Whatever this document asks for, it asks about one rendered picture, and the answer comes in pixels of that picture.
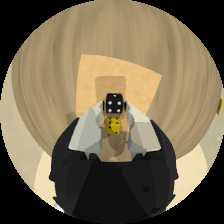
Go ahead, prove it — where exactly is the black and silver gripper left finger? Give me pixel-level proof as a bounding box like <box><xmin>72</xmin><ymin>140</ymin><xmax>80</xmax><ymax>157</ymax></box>
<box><xmin>49</xmin><ymin>100</ymin><xmax>104</xmax><ymax>182</ymax></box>

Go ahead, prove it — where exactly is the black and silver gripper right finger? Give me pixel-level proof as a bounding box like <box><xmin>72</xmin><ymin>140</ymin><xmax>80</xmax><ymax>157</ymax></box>
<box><xmin>124</xmin><ymin>101</ymin><xmax>179</xmax><ymax>180</ymax></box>

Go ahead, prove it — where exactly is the tan square mat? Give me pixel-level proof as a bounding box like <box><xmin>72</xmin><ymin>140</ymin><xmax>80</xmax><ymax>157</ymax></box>
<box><xmin>76</xmin><ymin>54</ymin><xmax>162</xmax><ymax>132</ymax></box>

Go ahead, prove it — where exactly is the yellow die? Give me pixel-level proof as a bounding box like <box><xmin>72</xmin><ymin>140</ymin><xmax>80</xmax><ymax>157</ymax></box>
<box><xmin>106</xmin><ymin>117</ymin><xmax>121</xmax><ymax>134</ymax></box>

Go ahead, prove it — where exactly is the black die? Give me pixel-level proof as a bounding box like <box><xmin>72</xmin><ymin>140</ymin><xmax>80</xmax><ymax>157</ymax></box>
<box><xmin>106</xmin><ymin>93</ymin><xmax>123</xmax><ymax>113</ymax></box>

